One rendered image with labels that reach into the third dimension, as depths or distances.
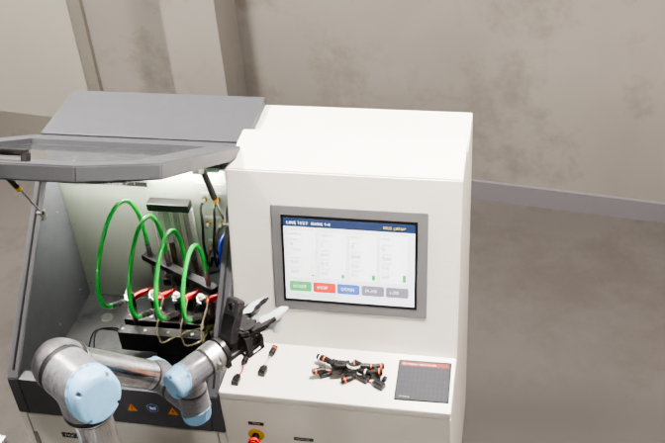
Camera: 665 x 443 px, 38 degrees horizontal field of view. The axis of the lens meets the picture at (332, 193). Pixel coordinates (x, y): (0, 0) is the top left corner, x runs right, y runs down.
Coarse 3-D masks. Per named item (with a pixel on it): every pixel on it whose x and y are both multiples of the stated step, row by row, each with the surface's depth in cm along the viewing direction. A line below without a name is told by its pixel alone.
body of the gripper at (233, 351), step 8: (248, 320) 241; (240, 328) 238; (248, 328) 238; (240, 336) 238; (248, 336) 239; (256, 336) 241; (224, 344) 234; (232, 344) 237; (240, 344) 240; (248, 344) 239; (256, 344) 241; (232, 352) 239; (240, 352) 240; (248, 352) 240; (256, 352) 242; (232, 360) 239
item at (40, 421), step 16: (32, 416) 311; (48, 416) 309; (48, 432) 315; (64, 432) 313; (128, 432) 307; (144, 432) 305; (160, 432) 304; (176, 432) 302; (192, 432) 301; (208, 432) 300
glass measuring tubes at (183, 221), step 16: (160, 208) 314; (176, 208) 313; (160, 224) 321; (176, 224) 318; (192, 224) 320; (160, 240) 324; (176, 240) 326; (192, 240) 322; (176, 256) 328; (192, 256) 326; (192, 272) 333
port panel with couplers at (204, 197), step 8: (200, 184) 310; (216, 184) 309; (224, 184) 308; (200, 192) 312; (208, 192) 311; (216, 192) 311; (224, 192) 310; (200, 200) 314; (208, 200) 313; (224, 200) 312; (208, 208) 315; (216, 208) 315; (224, 208) 314; (208, 216) 317; (216, 216) 317; (224, 216) 316; (208, 224) 317; (216, 224) 319; (208, 232) 322; (216, 232) 321; (224, 232) 321; (208, 240) 324; (208, 248) 326
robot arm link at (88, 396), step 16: (64, 352) 205; (80, 352) 206; (48, 368) 203; (64, 368) 202; (80, 368) 201; (96, 368) 202; (48, 384) 203; (64, 384) 200; (80, 384) 198; (96, 384) 199; (112, 384) 202; (64, 400) 200; (80, 400) 198; (96, 400) 201; (112, 400) 204; (64, 416) 205; (80, 416) 199; (96, 416) 202; (112, 416) 212; (80, 432) 208; (96, 432) 208; (112, 432) 212
